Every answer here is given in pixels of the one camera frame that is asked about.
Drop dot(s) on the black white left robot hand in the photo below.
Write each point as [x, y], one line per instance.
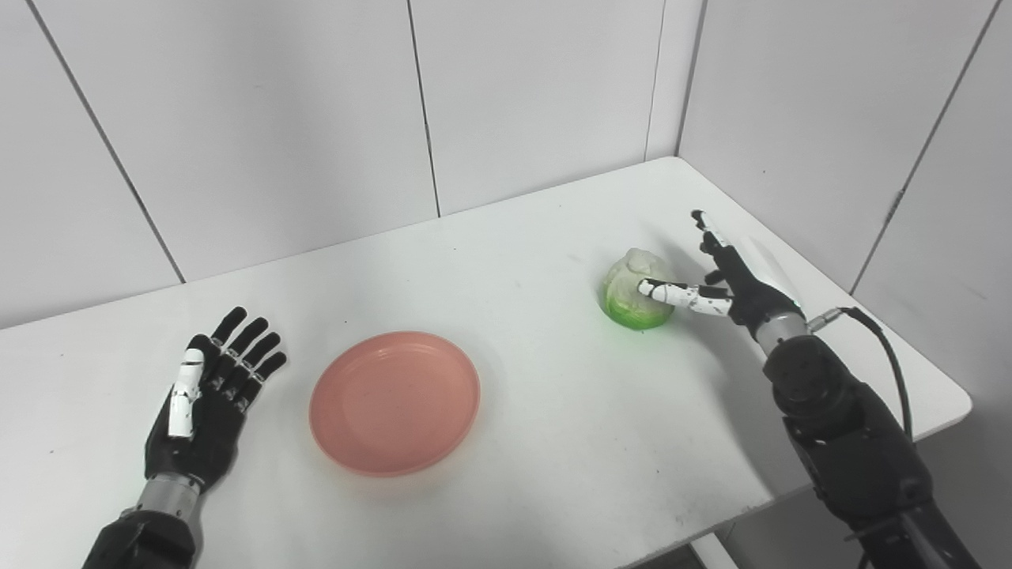
[202, 435]

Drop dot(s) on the pink round plate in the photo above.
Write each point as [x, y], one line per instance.
[395, 403]

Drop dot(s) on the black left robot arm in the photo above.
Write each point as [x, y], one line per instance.
[142, 541]

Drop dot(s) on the green white cabbage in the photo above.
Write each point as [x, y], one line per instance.
[628, 300]

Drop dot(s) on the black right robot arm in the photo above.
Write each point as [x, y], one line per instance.
[854, 435]

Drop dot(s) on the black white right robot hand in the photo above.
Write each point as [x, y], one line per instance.
[751, 292]

